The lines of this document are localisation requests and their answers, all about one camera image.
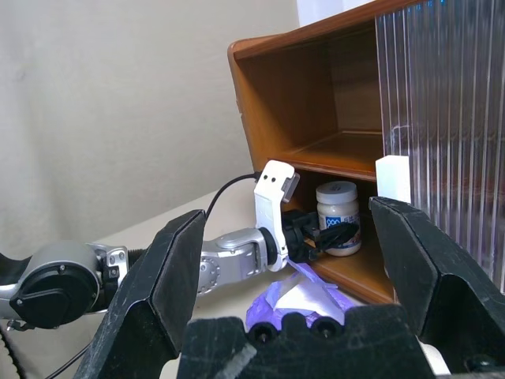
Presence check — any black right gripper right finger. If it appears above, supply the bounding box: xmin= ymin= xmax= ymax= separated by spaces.
xmin=368 ymin=195 xmax=505 ymax=374

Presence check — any white-lidded jar blue label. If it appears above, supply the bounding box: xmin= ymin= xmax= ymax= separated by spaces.
xmin=315 ymin=181 xmax=363 ymax=257

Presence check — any purple tissue pack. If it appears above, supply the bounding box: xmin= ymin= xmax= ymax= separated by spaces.
xmin=246 ymin=258 xmax=360 ymax=331

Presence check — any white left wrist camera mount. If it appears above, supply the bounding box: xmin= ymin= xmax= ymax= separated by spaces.
xmin=252 ymin=159 xmax=301 ymax=272

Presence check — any ribbed translucent cabinet door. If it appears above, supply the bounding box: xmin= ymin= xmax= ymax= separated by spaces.
xmin=372 ymin=0 xmax=505 ymax=295

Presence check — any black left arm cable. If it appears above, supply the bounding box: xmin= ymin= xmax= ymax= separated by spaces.
xmin=204 ymin=173 xmax=260 ymax=219

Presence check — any white door handle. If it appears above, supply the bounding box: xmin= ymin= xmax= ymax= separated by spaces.
xmin=375 ymin=156 xmax=411 ymax=205

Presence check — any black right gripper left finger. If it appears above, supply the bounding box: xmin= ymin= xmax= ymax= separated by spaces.
xmin=74 ymin=209 xmax=207 ymax=379

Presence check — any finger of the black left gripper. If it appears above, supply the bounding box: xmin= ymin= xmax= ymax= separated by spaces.
xmin=303 ymin=224 xmax=361 ymax=242
xmin=308 ymin=238 xmax=354 ymax=258

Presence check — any brown wooden cabinet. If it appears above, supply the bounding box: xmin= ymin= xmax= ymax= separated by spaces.
xmin=227 ymin=0 xmax=505 ymax=306

